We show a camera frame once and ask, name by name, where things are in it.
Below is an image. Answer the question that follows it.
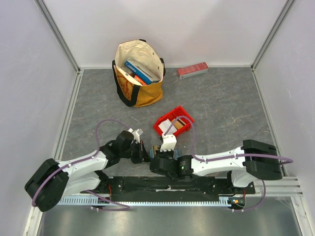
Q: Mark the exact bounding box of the red rectangular carton box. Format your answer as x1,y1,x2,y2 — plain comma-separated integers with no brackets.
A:
177,62,209,79

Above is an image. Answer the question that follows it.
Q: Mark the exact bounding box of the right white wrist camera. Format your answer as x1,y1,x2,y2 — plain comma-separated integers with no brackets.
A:
160,133,177,152

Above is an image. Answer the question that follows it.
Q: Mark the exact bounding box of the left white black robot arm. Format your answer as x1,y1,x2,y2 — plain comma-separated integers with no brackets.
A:
25,129,145,212

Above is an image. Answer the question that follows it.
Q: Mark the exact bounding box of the yellow canvas tote bag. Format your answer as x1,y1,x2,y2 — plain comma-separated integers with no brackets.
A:
112,39,165,107

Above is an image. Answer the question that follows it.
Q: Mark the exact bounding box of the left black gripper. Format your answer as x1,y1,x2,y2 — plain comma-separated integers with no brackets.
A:
120,140,151,164

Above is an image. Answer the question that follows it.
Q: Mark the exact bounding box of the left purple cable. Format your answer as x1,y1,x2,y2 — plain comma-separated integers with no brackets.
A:
31,119,136,212

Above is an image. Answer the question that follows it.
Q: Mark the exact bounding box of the grey slotted cable duct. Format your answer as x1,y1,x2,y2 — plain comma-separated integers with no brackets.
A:
58,195,232,207

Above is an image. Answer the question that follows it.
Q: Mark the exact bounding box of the white cards stack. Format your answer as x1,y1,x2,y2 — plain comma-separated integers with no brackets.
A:
158,119,174,134

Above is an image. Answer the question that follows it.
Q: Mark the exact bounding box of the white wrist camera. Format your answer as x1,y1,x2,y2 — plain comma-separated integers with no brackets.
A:
160,133,177,152
128,128,143,143

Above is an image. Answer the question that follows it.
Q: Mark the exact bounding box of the red plastic bin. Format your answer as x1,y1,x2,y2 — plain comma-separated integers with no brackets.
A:
153,106,194,137

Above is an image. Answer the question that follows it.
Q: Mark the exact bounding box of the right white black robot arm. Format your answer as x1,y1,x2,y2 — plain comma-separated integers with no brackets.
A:
150,140,283,194

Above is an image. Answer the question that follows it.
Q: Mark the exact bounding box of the brown striped card in bin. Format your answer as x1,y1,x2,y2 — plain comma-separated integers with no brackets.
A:
172,118,186,130

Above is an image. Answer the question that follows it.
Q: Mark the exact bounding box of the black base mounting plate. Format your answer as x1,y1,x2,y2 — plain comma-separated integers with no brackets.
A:
94,177,255,196

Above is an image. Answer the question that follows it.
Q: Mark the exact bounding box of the blue leather card holder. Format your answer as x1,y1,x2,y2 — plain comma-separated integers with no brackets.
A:
149,146,181,160

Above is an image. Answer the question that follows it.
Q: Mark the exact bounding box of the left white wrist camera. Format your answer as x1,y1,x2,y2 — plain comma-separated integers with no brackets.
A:
128,128,143,143

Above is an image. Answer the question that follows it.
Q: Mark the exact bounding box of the blue book in bag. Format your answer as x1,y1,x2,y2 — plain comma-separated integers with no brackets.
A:
125,60,153,85

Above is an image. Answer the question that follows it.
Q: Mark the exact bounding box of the orange book in bag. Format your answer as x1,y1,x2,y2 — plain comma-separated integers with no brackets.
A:
134,75,147,86

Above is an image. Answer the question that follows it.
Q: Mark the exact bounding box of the gold brown credit card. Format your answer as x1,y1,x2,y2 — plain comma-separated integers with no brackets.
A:
152,146,159,157

